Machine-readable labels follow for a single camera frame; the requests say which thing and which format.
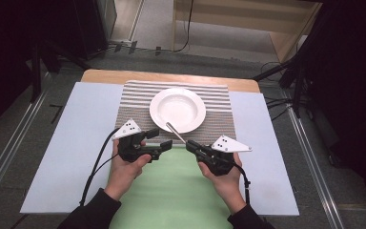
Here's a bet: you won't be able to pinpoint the white deep plate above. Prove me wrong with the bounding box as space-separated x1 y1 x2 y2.
149 87 207 135

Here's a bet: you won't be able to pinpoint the light wooden cabinet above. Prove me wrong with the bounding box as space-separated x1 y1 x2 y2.
171 0 323 64

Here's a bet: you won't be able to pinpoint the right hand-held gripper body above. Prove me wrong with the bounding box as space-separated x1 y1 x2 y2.
196 135 253 177

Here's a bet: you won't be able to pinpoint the dark curtain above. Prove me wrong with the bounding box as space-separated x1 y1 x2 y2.
308 0 366 213
0 0 77 139

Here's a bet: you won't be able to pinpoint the black hanging cable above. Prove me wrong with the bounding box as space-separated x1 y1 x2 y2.
173 0 195 53

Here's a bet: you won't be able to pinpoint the black floor tape mark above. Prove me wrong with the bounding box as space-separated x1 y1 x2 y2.
49 103 65 125

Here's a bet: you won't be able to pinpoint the black floor cables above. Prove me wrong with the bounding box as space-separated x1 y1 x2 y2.
260 61 299 122

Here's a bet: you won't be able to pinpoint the person's right hand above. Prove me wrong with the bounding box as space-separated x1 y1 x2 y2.
197 152 248 215

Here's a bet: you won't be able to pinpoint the green tray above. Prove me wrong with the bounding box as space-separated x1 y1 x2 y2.
109 146 234 229

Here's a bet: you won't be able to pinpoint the dark cabinet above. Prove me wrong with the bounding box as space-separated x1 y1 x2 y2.
72 0 118 60

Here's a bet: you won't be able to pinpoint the striped woven placemat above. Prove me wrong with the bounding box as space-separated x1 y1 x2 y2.
113 79 237 147

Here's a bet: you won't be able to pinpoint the wooden table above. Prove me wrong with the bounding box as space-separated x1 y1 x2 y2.
80 69 261 94

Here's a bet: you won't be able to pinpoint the black metal stand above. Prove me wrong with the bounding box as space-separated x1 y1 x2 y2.
28 39 92 103

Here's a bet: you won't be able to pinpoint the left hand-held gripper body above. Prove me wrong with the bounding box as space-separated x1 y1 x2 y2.
112 118 155 164

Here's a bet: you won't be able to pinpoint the black tripod stand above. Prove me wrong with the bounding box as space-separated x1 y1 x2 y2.
252 3 332 119

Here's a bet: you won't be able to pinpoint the black gripper cable with plug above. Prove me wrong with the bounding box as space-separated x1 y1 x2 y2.
233 160 252 205

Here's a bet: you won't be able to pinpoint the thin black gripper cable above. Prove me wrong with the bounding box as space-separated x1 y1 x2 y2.
90 154 120 179

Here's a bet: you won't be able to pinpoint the metal fork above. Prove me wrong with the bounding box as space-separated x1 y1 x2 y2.
165 121 189 145

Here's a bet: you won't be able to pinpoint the person's left hand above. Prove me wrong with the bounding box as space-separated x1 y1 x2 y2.
104 139 153 202

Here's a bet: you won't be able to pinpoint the metal floor rail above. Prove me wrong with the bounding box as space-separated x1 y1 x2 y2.
0 90 51 218
282 90 346 229

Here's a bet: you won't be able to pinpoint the thick black gripper cable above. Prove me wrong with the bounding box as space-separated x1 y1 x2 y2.
79 127 122 207

